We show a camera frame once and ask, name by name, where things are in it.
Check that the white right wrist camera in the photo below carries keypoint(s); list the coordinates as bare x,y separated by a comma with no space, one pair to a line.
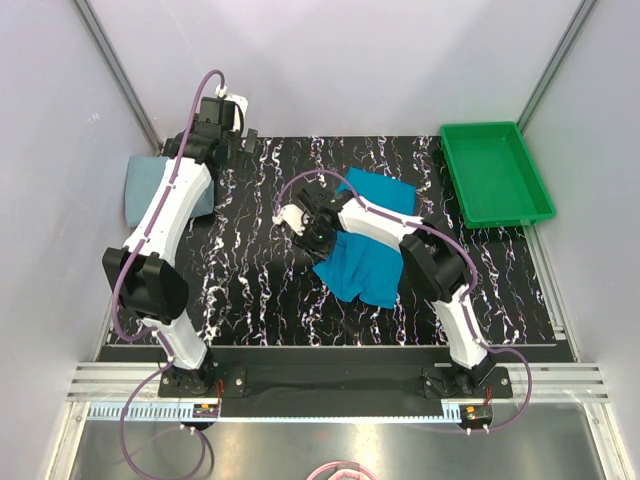
292,216

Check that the bright blue t shirt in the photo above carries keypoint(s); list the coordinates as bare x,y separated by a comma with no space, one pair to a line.
359,267

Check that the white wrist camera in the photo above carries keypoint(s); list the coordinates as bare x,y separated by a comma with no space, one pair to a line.
241,104
292,216

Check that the orange connector block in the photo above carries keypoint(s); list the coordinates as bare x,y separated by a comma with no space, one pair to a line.
477,413
206,410

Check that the right orange connector block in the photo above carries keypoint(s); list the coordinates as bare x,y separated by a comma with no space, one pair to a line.
477,413

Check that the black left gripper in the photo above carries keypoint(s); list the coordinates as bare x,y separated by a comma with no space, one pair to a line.
242,158

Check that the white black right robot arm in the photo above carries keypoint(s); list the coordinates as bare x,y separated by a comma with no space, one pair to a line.
433,262

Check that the folded light blue t shirt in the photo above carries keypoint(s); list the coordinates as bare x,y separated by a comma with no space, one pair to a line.
144,175

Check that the left orange connector block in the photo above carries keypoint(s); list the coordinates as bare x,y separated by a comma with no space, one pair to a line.
206,410

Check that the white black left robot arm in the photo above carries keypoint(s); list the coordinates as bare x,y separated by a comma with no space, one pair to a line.
142,272

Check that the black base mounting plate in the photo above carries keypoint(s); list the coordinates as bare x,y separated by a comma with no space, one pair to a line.
235,380

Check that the green plastic bin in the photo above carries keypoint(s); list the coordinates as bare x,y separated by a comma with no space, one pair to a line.
494,175

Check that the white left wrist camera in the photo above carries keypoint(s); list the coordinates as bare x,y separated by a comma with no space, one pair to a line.
241,104

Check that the white slotted cable duct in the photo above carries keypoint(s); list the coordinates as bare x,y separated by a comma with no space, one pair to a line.
166,411

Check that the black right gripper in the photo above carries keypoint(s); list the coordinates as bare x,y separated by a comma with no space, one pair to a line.
319,250

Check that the aluminium frame rail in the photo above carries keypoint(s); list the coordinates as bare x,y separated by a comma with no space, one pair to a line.
546,383

